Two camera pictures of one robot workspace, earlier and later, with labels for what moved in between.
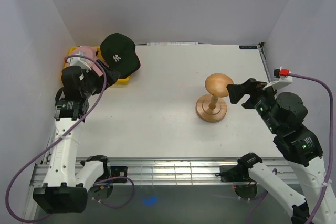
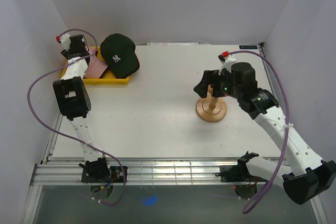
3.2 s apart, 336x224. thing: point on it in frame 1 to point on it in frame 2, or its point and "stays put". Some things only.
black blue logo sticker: x=248 y=47 stays put
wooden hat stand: x=210 y=107 stays put
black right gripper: x=255 y=87 to x=210 y=77
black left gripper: x=112 y=75 to x=66 y=53
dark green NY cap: x=119 y=52 stays put
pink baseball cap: x=90 y=53 stays put
